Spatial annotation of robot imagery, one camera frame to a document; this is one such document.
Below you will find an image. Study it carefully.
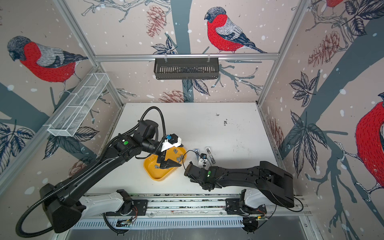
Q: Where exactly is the white wire mesh shelf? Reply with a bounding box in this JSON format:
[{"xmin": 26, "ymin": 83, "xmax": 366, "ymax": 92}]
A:
[{"xmin": 48, "ymin": 73, "xmax": 110, "ymax": 137}]

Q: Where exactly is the yellow plastic tray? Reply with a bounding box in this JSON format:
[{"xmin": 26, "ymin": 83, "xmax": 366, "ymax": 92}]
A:
[{"xmin": 143, "ymin": 147, "xmax": 187, "ymax": 182}]

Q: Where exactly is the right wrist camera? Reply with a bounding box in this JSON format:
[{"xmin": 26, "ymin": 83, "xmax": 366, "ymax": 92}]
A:
[{"xmin": 199, "ymin": 154, "xmax": 207, "ymax": 162}]

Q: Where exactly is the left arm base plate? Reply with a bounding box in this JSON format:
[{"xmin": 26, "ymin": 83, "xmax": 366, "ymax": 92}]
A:
[{"xmin": 111, "ymin": 200, "xmax": 149, "ymax": 217}]

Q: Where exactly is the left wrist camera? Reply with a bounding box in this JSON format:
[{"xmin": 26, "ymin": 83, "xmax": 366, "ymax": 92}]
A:
[{"xmin": 161, "ymin": 134, "xmax": 182, "ymax": 152}]

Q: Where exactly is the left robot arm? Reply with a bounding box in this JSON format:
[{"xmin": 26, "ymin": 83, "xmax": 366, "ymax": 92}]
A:
[{"xmin": 16, "ymin": 106, "xmax": 181, "ymax": 238}]

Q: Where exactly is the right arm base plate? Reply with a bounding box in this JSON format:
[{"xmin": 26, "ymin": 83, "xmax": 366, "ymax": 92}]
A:
[{"xmin": 225, "ymin": 199, "xmax": 267, "ymax": 217}]

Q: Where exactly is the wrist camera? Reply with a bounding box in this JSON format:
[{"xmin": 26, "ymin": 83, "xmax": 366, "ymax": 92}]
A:
[
  {"xmin": 161, "ymin": 134, "xmax": 182, "ymax": 152},
  {"xmin": 199, "ymin": 154, "xmax": 207, "ymax": 162}
]

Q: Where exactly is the aluminium mounting rail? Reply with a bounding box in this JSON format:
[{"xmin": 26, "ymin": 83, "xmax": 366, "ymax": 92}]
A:
[{"xmin": 80, "ymin": 193, "xmax": 311, "ymax": 220}]

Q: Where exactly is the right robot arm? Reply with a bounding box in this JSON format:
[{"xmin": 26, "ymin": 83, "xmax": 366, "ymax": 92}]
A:
[{"xmin": 184, "ymin": 161, "xmax": 304, "ymax": 213}]

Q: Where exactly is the black wall basket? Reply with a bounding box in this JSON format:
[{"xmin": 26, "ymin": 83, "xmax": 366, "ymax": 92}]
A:
[{"xmin": 154, "ymin": 58, "xmax": 220, "ymax": 80}]

